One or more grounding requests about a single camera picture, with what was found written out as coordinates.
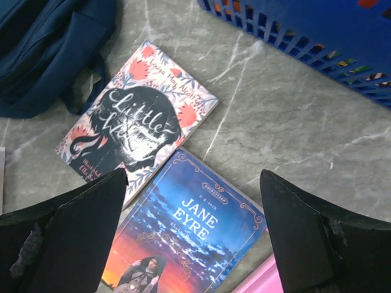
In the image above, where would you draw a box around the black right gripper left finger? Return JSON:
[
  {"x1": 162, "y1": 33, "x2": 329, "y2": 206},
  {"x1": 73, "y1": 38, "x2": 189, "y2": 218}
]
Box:
[{"x1": 1, "y1": 168, "x2": 128, "y2": 292}]

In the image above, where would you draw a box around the Little Women floral book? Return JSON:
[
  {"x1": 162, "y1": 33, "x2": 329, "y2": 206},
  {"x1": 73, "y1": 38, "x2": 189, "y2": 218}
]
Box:
[{"x1": 56, "y1": 40, "x2": 219, "y2": 205}]

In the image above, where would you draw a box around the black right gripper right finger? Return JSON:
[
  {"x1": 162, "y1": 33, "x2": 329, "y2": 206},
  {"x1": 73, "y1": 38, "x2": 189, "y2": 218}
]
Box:
[{"x1": 260, "y1": 169, "x2": 390, "y2": 292}]

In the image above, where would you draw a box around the pink cartoon pencil case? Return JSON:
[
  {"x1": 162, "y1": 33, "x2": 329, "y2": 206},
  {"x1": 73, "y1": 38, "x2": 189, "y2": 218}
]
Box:
[{"x1": 232, "y1": 254, "x2": 283, "y2": 293}]

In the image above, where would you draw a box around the navy blue student backpack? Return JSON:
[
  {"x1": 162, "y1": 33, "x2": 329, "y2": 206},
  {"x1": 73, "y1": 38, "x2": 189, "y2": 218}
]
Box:
[{"x1": 1, "y1": 0, "x2": 117, "y2": 119}]

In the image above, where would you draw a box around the blue plastic basket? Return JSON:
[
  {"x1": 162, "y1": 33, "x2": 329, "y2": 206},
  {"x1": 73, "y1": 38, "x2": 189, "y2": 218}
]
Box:
[{"x1": 198, "y1": 0, "x2": 390, "y2": 108}]

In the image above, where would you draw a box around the Jane Eyre blue book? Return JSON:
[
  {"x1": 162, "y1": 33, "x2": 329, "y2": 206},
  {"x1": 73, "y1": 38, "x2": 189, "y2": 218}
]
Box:
[{"x1": 102, "y1": 148, "x2": 266, "y2": 292}]

